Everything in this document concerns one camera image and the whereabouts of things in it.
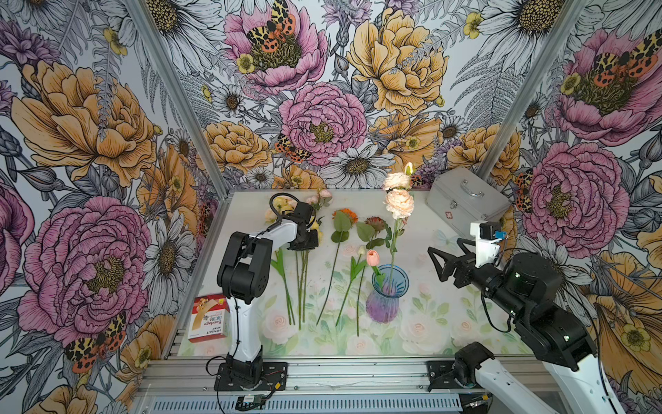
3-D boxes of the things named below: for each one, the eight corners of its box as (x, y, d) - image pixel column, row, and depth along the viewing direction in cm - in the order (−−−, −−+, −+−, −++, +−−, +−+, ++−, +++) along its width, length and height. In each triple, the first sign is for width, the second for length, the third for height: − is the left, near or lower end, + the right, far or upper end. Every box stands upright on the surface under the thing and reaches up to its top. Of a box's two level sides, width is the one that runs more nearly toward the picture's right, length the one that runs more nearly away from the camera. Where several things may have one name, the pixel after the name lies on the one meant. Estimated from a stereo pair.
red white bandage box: (192, 344, 82) (185, 340, 78) (200, 302, 90) (194, 297, 86) (226, 339, 83) (221, 334, 79) (231, 298, 91) (226, 292, 87)
